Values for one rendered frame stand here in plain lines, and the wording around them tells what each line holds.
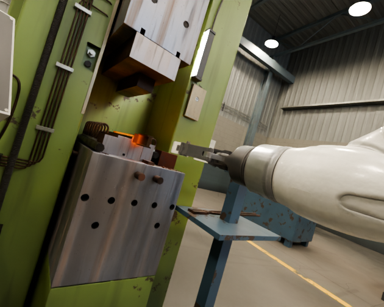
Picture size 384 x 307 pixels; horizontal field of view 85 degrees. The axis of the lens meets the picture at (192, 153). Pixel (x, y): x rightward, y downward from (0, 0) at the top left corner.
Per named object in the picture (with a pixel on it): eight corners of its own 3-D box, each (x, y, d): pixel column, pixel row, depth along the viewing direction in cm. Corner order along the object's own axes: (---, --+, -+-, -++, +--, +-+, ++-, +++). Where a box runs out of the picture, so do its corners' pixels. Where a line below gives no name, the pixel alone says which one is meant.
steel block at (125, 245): (155, 275, 88) (185, 173, 90) (50, 287, 66) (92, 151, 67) (116, 221, 133) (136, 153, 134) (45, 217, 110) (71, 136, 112)
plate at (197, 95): (197, 121, 112) (206, 91, 112) (184, 115, 106) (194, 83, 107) (195, 121, 113) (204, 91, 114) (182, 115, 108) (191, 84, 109)
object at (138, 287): (122, 385, 87) (155, 275, 88) (3, 438, 64) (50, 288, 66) (94, 293, 132) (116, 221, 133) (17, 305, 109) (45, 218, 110)
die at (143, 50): (174, 81, 87) (181, 59, 87) (128, 56, 75) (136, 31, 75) (136, 90, 120) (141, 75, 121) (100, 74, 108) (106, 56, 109)
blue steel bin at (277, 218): (310, 247, 406) (320, 212, 408) (289, 248, 357) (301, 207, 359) (257, 222, 503) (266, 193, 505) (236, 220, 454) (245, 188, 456)
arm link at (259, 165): (294, 206, 35) (263, 195, 40) (308, 155, 36) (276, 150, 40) (264, 200, 30) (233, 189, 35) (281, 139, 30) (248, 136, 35)
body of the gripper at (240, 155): (236, 185, 35) (202, 172, 42) (264, 192, 40) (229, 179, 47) (248, 141, 35) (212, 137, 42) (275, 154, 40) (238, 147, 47)
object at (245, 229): (280, 240, 95) (281, 236, 95) (218, 240, 72) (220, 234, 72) (232, 215, 119) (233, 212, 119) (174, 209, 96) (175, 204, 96)
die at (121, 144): (149, 163, 86) (155, 144, 86) (99, 151, 74) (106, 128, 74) (118, 150, 119) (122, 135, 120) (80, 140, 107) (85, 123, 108)
